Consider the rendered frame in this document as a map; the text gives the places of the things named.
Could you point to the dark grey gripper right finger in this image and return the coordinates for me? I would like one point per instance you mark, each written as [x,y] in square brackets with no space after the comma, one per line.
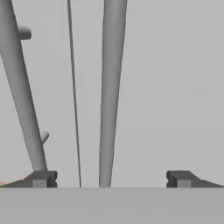
[180,177]

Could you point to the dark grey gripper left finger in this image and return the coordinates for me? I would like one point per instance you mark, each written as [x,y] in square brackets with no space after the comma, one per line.
[40,176]

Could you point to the light grey cabinet door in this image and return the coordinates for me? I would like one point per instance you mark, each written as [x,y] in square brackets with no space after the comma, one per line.
[169,87]
[49,87]

